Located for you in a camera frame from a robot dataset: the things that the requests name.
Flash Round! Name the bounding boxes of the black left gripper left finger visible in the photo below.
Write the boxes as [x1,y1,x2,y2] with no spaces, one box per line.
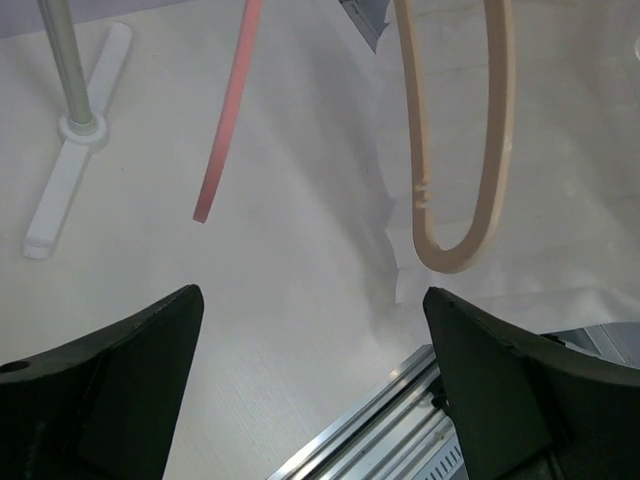
[1,285,204,479]

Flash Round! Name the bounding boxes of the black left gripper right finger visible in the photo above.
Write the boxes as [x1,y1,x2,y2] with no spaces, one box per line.
[423,287,639,479]

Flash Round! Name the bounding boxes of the cream white garment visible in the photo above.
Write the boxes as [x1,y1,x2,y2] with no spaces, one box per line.
[376,1,639,332]

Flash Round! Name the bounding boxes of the beige hanger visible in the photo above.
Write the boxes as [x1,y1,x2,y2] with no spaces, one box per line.
[389,1,516,274]

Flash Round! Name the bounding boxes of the pink plastic hanger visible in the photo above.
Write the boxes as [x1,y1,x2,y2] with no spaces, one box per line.
[193,0,263,224]

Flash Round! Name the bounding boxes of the silver clothes rack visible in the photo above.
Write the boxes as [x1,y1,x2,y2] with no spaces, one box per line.
[22,1,133,260]

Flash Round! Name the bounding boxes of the white slotted cable duct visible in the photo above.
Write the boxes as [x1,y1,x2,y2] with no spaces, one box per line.
[413,437,464,480]

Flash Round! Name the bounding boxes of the aluminium mounting rail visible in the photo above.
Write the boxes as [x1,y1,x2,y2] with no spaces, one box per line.
[267,322,639,479]

